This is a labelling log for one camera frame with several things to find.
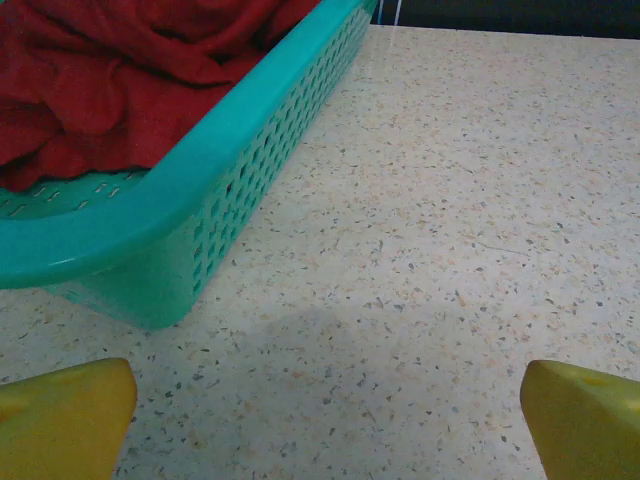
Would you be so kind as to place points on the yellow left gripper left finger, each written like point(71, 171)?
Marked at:
point(65, 425)

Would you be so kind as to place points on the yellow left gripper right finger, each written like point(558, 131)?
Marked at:
point(590, 430)

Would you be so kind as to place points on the red t-shirt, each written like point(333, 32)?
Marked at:
point(100, 90)

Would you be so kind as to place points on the teal plastic basket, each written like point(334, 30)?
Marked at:
point(225, 145)

